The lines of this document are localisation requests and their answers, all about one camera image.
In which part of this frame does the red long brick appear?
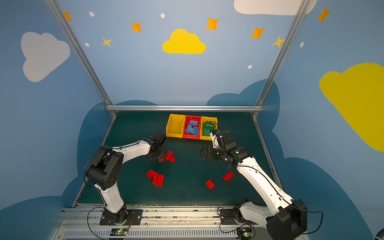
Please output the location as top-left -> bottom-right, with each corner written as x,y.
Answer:
165,151 -> 174,161

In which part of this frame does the red brick pair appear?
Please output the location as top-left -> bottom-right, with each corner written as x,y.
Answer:
153,172 -> 165,187

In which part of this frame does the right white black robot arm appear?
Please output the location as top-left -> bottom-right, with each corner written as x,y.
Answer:
201,130 -> 308,240

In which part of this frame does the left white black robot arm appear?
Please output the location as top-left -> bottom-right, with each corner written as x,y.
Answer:
85,132 -> 167,214

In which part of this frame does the left yellow bin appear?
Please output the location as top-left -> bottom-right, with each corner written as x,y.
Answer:
166,114 -> 186,138

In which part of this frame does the yellow bin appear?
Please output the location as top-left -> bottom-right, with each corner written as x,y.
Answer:
166,114 -> 186,138
200,116 -> 218,141

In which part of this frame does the red middle bin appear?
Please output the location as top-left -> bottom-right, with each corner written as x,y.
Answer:
183,115 -> 201,140

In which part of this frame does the right yellow bin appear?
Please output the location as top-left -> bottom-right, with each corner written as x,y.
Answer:
200,116 -> 218,141

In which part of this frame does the right controller board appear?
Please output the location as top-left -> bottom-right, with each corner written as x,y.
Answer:
237,228 -> 255,240

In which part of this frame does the controller board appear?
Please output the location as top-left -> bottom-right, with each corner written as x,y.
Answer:
110,229 -> 129,237
237,228 -> 255,240

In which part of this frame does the left controller board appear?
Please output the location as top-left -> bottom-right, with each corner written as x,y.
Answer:
110,229 -> 129,237

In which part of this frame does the aluminium back frame bar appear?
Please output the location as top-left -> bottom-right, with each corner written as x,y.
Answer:
106,105 -> 263,112

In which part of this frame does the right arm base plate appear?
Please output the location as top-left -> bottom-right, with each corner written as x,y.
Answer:
217,208 -> 252,225

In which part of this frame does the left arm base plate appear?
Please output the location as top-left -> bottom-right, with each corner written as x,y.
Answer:
100,209 -> 143,226

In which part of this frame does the aluminium front rail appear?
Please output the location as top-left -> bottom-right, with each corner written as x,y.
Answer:
49,204 -> 271,240

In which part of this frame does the aluminium left frame post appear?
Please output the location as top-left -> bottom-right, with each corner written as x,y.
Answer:
45,0 -> 113,107

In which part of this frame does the aluminium frame post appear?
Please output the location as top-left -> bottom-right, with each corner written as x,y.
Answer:
252,0 -> 311,120
45,0 -> 113,107

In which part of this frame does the aluminium right frame post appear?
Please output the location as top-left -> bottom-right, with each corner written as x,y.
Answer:
252,0 -> 311,120

